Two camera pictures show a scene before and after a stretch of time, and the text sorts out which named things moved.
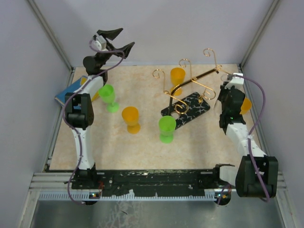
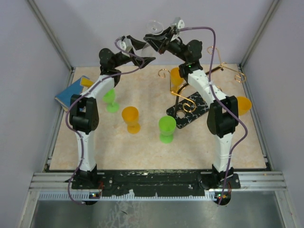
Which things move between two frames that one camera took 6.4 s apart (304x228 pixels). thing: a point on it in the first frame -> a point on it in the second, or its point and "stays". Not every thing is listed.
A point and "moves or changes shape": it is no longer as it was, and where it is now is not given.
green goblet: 106,93 stays
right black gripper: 223,90 -> 157,41
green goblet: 166,126 stays
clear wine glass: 224,78 -> 153,27
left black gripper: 124,50 -> 141,61
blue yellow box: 61,97 stays
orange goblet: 246,106 stays
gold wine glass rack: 188,99 moves or changes shape
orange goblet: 130,115 stays
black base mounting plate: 145,181 stays
